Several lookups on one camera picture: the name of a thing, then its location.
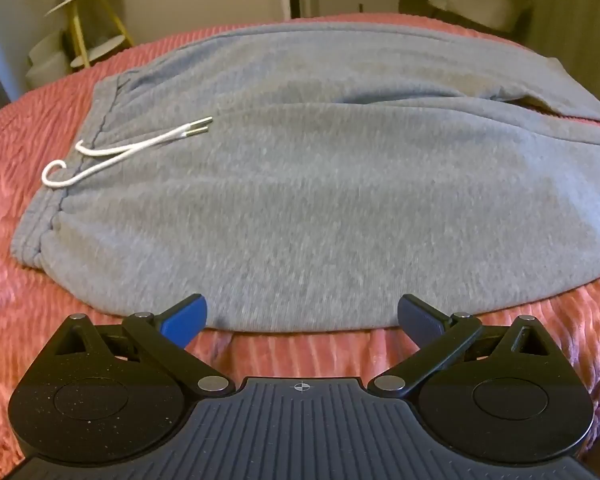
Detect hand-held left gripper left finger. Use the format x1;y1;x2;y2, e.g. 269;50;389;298
55;294;234;396

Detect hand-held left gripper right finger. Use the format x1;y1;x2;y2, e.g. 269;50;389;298
368;293;557;396

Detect grey sweat pants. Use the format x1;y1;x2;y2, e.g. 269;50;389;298
11;21;600;334

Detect pink ribbed blanket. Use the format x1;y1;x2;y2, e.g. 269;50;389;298
0;12;600;467

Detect grey curtain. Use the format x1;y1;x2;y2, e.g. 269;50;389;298
526;0;600;116

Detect white shell-back chair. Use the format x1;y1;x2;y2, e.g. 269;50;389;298
427;0;536;34

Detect gold tiered side table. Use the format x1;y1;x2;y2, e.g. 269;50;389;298
26;0;136;94

